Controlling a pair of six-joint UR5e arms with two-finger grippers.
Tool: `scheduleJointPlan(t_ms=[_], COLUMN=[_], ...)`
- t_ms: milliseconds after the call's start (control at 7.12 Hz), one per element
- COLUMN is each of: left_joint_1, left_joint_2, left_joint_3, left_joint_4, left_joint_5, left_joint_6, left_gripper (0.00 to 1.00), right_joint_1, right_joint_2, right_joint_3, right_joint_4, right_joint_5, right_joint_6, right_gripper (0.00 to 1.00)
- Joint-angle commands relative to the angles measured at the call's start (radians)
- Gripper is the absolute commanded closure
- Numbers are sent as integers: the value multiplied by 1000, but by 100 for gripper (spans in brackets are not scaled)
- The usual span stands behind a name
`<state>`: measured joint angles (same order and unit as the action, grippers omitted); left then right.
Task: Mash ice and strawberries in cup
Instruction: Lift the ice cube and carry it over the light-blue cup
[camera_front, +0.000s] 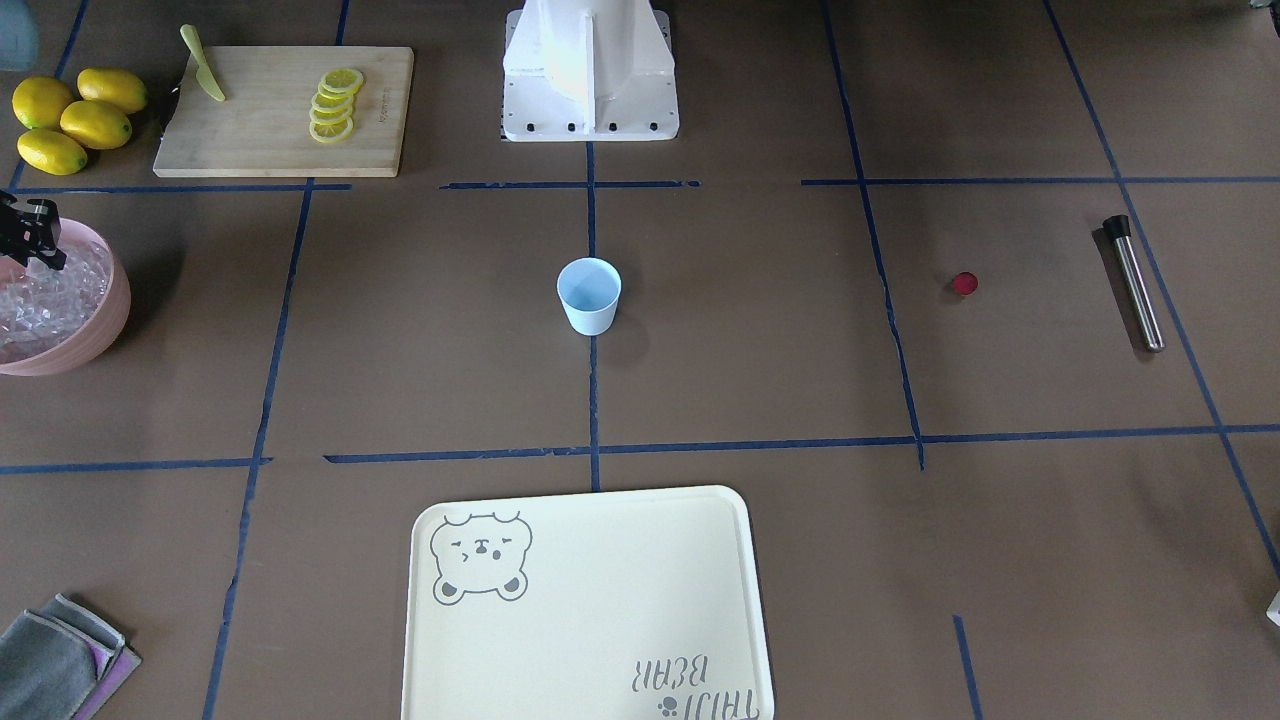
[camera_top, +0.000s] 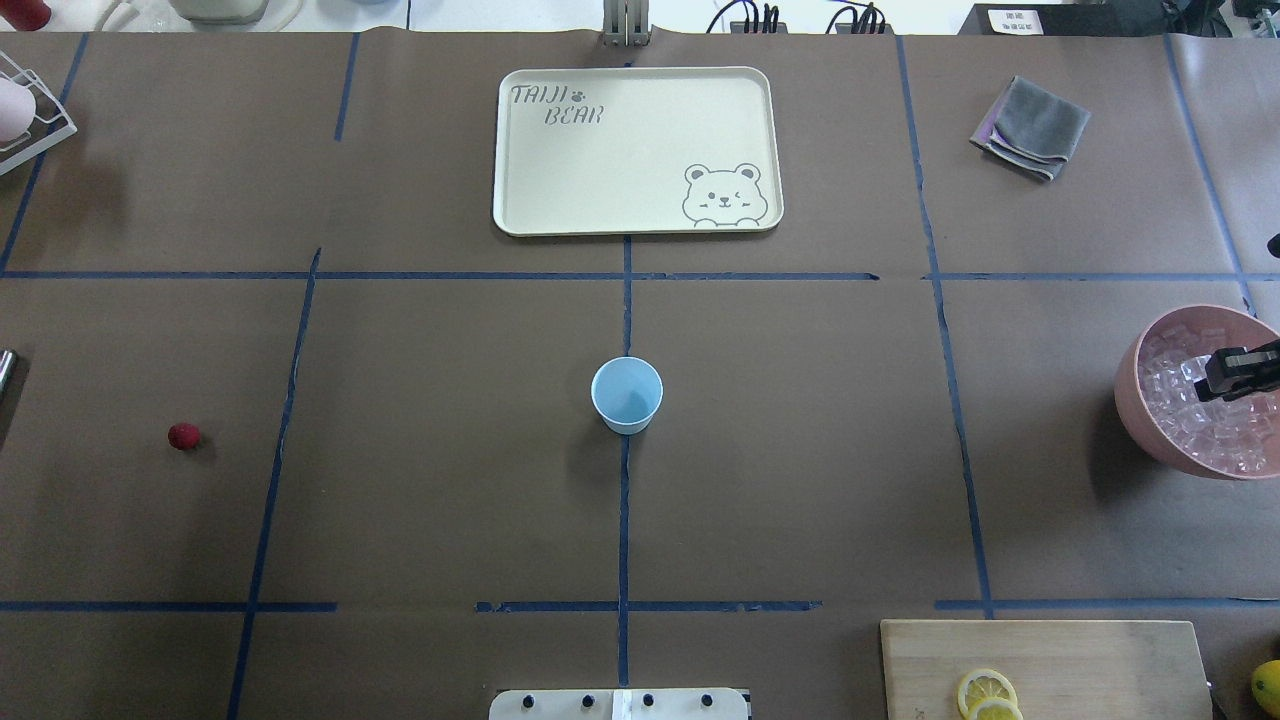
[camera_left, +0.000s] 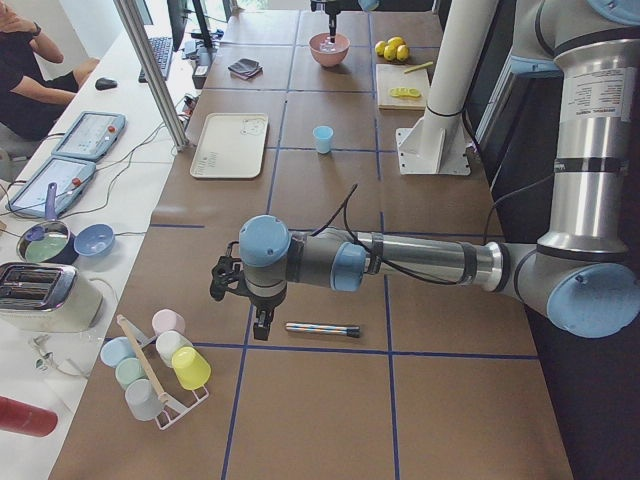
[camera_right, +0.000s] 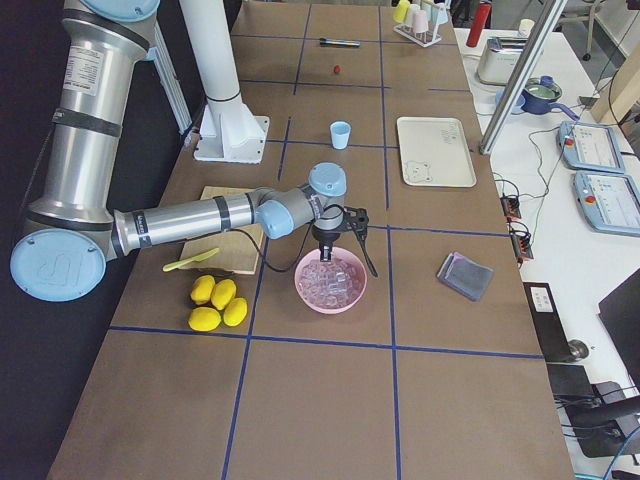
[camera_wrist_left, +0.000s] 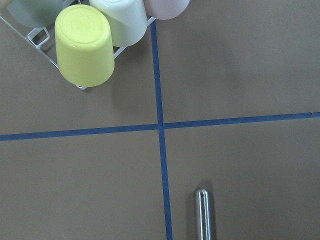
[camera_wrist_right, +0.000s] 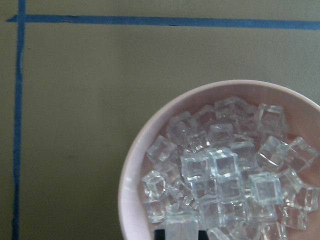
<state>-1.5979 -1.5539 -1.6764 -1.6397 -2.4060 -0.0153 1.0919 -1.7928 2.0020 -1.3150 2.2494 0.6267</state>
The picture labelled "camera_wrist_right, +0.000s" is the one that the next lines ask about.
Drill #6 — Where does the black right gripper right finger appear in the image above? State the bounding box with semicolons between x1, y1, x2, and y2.
198;230;209;240

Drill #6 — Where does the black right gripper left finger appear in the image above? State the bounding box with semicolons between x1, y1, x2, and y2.
153;229;166;240

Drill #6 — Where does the clear ice cube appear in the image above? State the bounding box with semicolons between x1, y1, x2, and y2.
164;210;199;240

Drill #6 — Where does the pile of clear ice cubes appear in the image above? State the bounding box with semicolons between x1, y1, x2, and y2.
141;96;320;240

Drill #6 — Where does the pink bowl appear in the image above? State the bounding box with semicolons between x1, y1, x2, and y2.
118;80;320;240

